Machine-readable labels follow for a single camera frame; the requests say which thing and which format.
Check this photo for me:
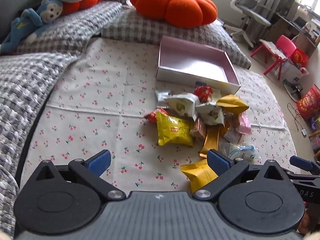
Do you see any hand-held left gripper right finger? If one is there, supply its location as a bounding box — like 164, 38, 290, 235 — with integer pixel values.
192, 149, 295, 202

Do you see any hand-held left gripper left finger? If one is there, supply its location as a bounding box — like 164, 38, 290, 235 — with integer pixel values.
34, 149, 127, 202

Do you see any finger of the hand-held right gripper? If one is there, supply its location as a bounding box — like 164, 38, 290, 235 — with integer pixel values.
289, 155, 320, 174

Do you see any clear white blue snack packet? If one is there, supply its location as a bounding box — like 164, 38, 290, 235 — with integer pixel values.
220, 141, 262, 162

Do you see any white triangular snack packet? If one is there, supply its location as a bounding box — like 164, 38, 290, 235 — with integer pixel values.
195, 101, 225, 127
164, 92, 200, 122

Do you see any large yellow snack packet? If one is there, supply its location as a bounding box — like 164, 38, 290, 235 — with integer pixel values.
155, 110, 195, 147

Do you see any pink cardboard box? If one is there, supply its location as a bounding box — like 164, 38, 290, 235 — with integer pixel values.
156, 35, 241, 96

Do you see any gold snack packet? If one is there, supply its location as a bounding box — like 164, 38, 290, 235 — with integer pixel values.
200, 125, 222, 158

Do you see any small yellow snack packet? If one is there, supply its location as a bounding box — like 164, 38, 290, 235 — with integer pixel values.
180, 159, 219, 193

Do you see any white pink snack packet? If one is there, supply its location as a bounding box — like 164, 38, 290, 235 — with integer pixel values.
222, 124, 243, 144

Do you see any brown pink snack packet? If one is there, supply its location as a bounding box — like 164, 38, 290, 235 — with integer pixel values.
191, 117, 207, 140

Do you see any large red printed bag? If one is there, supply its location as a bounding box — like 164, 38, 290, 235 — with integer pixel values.
296, 84, 320, 120

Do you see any mustard triangular snack packet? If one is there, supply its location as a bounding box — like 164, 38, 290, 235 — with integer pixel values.
216, 94, 250, 115

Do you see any red snack packet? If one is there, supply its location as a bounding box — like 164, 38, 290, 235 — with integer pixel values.
144, 107, 170, 123
194, 85, 213, 103

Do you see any silver white snack packet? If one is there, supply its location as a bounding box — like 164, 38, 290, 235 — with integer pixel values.
155, 90, 173, 109

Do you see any white cardboard carton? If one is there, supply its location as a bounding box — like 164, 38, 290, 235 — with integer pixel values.
275, 59, 309, 83

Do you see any small red printed bag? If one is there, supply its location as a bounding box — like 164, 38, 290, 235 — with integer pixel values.
290, 48, 309, 68

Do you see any grey checked blanket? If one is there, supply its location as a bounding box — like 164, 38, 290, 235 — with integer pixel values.
0, 0, 123, 238

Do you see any red plastic chair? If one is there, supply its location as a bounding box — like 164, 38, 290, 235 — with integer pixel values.
251, 35, 297, 77

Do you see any cluttered wooden desk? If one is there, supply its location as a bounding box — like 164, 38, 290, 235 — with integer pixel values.
272, 0, 320, 55

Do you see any grey checked quilted cushion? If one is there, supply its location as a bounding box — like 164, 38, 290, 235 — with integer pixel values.
101, 9, 252, 69

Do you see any grey office chair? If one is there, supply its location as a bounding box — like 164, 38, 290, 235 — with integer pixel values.
222, 0, 272, 49

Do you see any blue monkey plush toy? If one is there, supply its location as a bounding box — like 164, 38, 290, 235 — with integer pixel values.
0, 0, 64, 53

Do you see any small orange pumpkin cushion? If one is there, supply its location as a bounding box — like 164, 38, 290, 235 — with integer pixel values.
61, 0, 104, 16

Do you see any large orange pumpkin cushion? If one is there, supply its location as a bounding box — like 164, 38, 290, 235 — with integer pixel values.
129, 0, 218, 28

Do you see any black cable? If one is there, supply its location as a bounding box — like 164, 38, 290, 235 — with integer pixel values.
287, 102, 308, 134

